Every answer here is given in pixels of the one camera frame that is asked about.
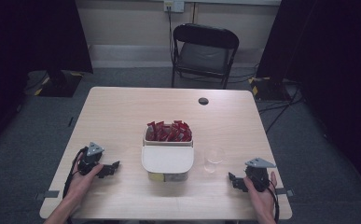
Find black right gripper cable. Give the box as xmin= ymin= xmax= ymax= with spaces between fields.
xmin=266 ymin=181 xmax=281 ymax=224

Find dark curtain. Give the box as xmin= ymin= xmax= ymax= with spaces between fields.
xmin=0 ymin=0 xmax=94 ymax=150
xmin=256 ymin=0 xmax=361 ymax=190

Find black folding chair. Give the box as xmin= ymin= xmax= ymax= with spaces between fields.
xmin=171 ymin=22 xmax=241 ymax=90

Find clear glass cup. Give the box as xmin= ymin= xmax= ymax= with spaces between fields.
xmin=203 ymin=147 xmax=226 ymax=175

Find white storage box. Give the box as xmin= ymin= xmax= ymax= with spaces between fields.
xmin=141 ymin=124 xmax=196 ymax=183

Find grey tape strip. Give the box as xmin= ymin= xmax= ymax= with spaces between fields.
xmin=35 ymin=189 xmax=61 ymax=201
xmin=275 ymin=188 xmax=295 ymax=198

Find black outlet cable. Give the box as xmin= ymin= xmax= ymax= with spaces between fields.
xmin=167 ymin=7 xmax=174 ymax=62

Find white wall outlet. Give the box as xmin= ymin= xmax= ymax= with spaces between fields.
xmin=163 ymin=0 xmax=186 ymax=14

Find pile of red packets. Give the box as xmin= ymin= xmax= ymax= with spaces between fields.
xmin=146 ymin=119 xmax=193 ymax=143

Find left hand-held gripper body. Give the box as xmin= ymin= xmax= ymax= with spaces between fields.
xmin=76 ymin=142 xmax=105 ymax=175

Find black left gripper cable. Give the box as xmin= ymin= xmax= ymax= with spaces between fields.
xmin=62 ymin=147 xmax=88 ymax=200

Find black floor cables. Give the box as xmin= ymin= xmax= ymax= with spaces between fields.
xmin=257 ymin=87 xmax=304 ymax=135

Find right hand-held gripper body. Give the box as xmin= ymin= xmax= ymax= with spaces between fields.
xmin=244 ymin=157 xmax=277 ymax=193

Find white box lid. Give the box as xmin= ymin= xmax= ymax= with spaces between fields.
xmin=141 ymin=145 xmax=195 ymax=174

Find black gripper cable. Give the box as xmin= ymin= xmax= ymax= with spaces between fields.
xmin=62 ymin=147 xmax=88 ymax=200
xmin=266 ymin=181 xmax=281 ymax=224

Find person's left hand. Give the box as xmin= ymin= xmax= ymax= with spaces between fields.
xmin=66 ymin=153 xmax=104 ymax=202

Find black stand base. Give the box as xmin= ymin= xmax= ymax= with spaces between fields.
xmin=37 ymin=69 xmax=84 ymax=98
xmin=248 ymin=76 xmax=292 ymax=102

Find person's right hand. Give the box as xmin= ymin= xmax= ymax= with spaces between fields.
xmin=243 ymin=171 xmax=279 ymax=216

